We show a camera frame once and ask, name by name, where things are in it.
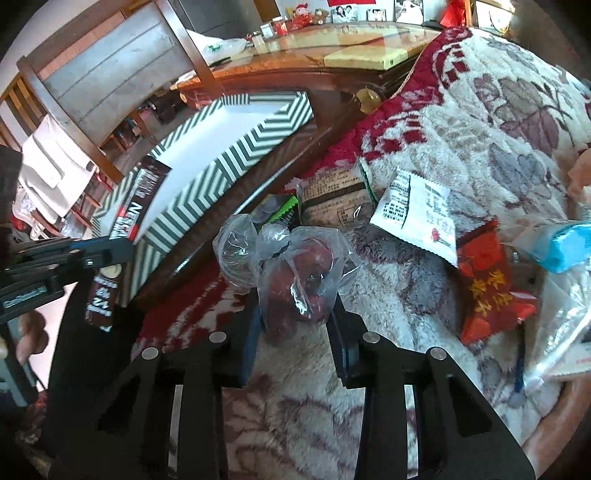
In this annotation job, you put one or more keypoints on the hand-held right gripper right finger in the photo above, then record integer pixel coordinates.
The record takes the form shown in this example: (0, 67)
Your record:
(340, 344)

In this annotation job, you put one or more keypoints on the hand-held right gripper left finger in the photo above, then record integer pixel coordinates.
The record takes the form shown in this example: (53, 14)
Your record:
(249, 344)

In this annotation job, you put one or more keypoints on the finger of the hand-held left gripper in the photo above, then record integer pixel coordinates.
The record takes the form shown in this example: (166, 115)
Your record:
(108, 272)
(106, 248)

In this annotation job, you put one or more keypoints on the dark brown snack packet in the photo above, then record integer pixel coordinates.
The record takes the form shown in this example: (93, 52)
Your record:
(143, 184)

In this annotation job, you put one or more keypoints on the clear bag of red dates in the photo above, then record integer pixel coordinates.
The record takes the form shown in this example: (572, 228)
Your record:
(300, 277)

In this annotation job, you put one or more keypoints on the brown green-edged snack packet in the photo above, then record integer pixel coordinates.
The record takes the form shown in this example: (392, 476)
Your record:
(332, 194)

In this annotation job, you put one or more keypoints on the green white striped box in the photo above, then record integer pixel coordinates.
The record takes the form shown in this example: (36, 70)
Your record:
(258, 134)

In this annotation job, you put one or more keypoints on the blue white snack packet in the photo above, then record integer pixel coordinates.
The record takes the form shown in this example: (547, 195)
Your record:
(563, 247)

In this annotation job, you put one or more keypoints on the person's left hand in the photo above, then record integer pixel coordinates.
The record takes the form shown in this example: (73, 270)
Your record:
(32, 334)

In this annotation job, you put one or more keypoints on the white cloth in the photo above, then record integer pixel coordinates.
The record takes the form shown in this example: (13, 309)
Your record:
(51, 161)

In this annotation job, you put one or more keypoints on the bright green black snack packet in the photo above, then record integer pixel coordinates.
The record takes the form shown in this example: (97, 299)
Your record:
(281, 212)

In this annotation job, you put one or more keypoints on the red snack packet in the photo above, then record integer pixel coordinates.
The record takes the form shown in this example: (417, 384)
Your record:
(489, 286)

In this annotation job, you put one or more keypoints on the wooden slatted chair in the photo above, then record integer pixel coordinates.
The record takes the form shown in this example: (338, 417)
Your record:
(14, 101)

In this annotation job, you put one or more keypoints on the wooden chair grey back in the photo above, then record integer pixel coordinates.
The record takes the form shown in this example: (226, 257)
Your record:
(106, 74)

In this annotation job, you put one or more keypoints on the clear plastic bag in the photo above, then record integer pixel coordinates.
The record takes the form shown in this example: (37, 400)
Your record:
(563, 323)

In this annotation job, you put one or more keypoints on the white plastic bag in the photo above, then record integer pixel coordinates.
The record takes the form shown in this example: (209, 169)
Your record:
(217, 46)

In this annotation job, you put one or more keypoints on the brass round knob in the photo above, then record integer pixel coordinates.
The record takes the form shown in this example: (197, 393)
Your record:
(368, 98)

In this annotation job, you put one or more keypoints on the grey cabinet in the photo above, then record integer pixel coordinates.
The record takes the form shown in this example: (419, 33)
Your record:
(221, 14)

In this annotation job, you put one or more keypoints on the wooden glass-topped table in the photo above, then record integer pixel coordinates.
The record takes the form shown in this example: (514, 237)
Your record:
(286, 55)

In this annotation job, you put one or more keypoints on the floral fleece blanket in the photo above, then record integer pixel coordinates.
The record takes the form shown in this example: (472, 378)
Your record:
(485, 115)

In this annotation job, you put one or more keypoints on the yellow-green pad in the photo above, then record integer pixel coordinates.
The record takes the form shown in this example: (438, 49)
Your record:
(364, 56)

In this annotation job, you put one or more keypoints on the red plush doll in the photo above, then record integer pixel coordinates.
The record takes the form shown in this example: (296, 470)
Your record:
(301, 17)

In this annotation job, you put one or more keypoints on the brown teddy bear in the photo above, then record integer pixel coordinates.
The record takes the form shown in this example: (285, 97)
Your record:
(320, 17)

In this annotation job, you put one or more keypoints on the red hanging ornament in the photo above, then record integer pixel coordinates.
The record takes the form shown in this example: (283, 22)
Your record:
(455, 14)

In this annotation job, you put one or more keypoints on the wooden bed frame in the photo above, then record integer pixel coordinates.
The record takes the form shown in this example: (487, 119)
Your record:
(277, 175)

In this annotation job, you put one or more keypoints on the couple photo frame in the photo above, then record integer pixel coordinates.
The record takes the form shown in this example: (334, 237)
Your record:
(344, 14)

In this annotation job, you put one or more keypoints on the small photo frame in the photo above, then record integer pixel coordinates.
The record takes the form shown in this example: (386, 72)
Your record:
(377, 14)

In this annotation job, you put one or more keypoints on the black white photo frame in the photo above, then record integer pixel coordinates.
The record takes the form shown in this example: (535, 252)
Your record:
(409, 11)

